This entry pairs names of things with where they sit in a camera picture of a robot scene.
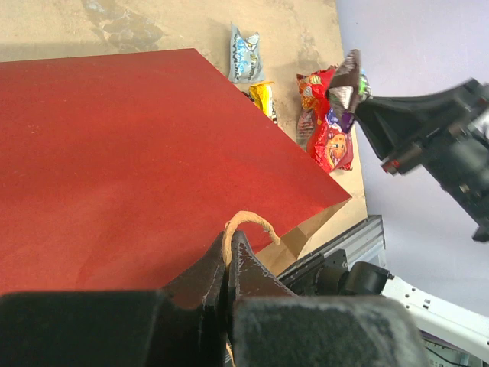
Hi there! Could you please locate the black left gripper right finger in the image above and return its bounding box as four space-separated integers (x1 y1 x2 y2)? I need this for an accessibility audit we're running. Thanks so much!
229 231 429 366

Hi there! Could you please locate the yellow snack pack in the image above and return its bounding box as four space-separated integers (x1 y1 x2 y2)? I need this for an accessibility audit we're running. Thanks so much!
248 81 278 125

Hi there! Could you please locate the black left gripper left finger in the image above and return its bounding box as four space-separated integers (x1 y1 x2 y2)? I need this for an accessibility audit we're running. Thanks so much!
1 238 226 366

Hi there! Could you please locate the red paper bag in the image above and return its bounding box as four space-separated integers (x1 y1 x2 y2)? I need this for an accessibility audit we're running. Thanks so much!
1 49 349 293

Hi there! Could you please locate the white blue snack wrapper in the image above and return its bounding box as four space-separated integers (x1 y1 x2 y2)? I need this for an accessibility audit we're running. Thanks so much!
228 24 265 83

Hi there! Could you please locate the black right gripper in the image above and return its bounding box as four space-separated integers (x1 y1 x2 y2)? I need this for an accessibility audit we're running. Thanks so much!
355 79 488 195

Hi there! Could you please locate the red cookie snack bag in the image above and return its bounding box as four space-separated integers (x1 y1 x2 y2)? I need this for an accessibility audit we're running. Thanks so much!
296 65 354 173

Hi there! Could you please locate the brown green candy pack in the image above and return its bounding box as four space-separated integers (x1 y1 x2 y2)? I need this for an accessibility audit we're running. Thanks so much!
325 49 371 133

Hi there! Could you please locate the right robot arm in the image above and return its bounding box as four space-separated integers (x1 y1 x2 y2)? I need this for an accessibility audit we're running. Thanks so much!
354 79 488 361

